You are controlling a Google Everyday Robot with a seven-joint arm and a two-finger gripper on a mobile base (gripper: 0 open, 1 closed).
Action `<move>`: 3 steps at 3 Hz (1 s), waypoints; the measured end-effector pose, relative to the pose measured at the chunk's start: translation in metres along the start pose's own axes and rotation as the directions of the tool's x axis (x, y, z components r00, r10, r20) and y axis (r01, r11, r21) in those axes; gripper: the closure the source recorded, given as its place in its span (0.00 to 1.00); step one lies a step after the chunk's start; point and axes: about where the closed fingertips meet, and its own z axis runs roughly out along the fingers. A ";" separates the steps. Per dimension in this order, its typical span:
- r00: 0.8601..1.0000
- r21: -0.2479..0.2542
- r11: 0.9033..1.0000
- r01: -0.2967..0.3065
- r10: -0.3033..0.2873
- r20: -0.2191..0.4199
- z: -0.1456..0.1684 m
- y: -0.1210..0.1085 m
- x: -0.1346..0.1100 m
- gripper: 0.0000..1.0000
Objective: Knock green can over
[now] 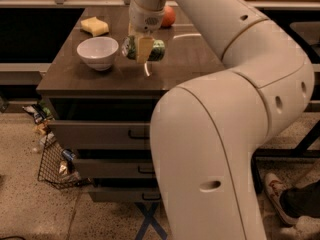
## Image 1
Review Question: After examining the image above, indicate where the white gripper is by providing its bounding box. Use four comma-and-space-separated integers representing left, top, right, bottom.
128, 0, 165, 63

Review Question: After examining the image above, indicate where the green soda can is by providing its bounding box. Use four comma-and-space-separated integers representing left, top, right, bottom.
121, 35, 165, 62

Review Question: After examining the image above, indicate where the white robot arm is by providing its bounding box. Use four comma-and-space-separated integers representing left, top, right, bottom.
129, 0, 314, 240

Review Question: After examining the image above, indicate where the red apple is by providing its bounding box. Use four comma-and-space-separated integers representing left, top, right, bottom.
161, 6, 176, 28

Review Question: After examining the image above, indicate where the white ceramic bowl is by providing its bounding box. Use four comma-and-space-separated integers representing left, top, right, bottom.
77, 37, 119, 71

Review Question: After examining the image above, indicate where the yellow sponge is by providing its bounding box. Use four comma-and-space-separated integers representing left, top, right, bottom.
81, 17, 109, 37

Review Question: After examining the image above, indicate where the grey drawer cabinet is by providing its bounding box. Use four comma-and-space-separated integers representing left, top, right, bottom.
37, 13, 223, 189

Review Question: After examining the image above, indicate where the top grey drawer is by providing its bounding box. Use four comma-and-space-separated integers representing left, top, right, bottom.
49, 120, 150, 150

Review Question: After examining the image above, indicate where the grey drawer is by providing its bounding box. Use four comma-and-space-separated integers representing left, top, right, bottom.
73, 159, 155, 179
49, 120, 150, 150
88, 187, 161, 202

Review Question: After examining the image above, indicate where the snack bags pile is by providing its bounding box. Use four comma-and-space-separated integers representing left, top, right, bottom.
22, 102, 53, 136

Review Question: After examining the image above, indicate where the middle grey drawer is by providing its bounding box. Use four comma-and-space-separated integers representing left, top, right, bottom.
73, 159, 155, 179

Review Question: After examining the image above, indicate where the bottom grey drawer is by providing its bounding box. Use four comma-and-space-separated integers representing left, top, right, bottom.
88, 187, 161, 202

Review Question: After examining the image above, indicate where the blue tape cross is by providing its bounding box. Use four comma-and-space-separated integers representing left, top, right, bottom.
135, 203, 168, 240

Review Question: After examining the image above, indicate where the dark trouser leg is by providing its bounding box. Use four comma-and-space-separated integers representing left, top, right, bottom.
280, 180, 320, 218

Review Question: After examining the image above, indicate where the black wire basket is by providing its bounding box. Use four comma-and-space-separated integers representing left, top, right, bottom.
38, 141, 91, 190

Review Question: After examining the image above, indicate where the black table leg frame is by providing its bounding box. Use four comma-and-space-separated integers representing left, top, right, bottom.
251, 120, 320, 194

